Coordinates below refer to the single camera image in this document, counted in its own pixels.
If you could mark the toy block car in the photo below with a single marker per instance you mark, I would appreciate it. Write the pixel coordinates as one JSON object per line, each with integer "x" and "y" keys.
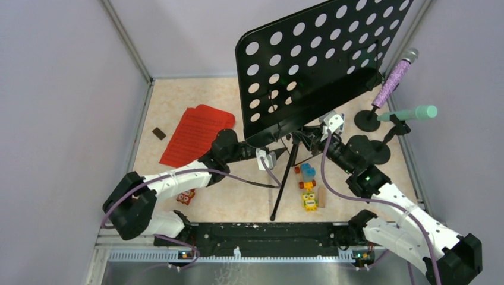
{"x": 306, "y": 174}

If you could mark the purple glitter microphone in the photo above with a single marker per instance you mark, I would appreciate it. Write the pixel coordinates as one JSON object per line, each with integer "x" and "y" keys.
{"x": 392, "y": 81}

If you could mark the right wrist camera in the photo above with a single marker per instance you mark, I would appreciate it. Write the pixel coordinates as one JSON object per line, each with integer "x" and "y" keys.
{"x": 333, "y": 122}

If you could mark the yellow owl block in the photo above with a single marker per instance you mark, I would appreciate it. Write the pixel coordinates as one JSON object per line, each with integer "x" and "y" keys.
{"x": 309, "y": 201}

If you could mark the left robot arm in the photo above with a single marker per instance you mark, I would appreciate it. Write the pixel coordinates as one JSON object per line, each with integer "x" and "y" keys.
{"x": 133, "y": 206}

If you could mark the black music stand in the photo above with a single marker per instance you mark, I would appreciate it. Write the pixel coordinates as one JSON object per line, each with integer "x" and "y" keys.
{"x": 300, "y": 67}

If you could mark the green microphone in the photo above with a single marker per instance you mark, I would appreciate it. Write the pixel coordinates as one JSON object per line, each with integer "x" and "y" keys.
{"x": 419, "y": 113}

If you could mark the red sheet music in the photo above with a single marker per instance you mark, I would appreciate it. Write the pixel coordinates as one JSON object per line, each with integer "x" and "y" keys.
{"x": 192, "y": 138}

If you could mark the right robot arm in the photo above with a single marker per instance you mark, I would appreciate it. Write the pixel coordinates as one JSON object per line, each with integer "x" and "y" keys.
{"x": 440, "y": 253}

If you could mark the red owl block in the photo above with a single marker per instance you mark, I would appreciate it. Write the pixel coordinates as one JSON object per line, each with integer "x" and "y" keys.
{"x": 186, "y": 197}

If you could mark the black round mic stand front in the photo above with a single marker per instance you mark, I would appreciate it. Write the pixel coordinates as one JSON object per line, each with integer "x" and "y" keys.
{"x": 382, "y": 152}

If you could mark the black round mic stand rear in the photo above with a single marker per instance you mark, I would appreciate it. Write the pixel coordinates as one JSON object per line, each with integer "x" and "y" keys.
{"x": 366, "y": 120}

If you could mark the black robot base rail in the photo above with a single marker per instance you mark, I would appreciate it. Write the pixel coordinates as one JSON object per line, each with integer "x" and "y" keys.
{"x": 310, "y": 239}

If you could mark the dark brown small block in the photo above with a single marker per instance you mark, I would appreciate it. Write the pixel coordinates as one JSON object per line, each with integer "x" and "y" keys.
{"x": 159, "y": 133}

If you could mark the wooden block near owl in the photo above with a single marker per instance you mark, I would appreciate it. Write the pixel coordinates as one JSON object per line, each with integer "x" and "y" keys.
{"x": 322, "y": 197}

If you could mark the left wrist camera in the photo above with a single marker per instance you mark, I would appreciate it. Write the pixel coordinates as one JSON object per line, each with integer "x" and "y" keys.
{"x": 266, "y": 159}

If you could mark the black round mic stand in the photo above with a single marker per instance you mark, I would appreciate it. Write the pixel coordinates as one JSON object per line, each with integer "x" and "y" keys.
{"x": 382, "y": 152}
{"x": 366, "y": 120}

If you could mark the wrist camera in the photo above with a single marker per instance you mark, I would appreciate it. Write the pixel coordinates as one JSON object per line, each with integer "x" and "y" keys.
{"x": 333, "y": 122}
{"x": 266, "y": 159}

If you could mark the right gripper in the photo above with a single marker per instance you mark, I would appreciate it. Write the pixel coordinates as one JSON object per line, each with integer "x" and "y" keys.
{"x": 312, "y": 136}

